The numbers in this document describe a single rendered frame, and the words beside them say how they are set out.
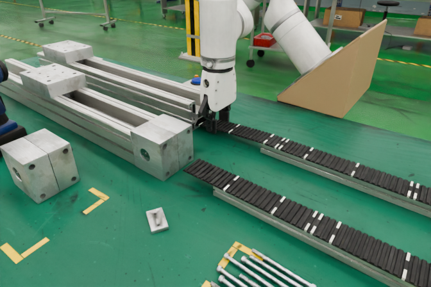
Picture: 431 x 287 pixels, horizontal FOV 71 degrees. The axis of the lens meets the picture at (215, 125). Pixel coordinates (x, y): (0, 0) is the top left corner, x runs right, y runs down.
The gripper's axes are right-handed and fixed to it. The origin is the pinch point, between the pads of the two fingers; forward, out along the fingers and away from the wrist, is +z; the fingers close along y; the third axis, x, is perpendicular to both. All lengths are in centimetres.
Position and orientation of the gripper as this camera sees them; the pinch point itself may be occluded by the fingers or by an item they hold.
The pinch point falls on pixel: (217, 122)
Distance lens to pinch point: 81.0
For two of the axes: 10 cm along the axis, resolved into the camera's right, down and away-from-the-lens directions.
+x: -8.0, -2.9, 5.2
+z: 0.0, 8.7, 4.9
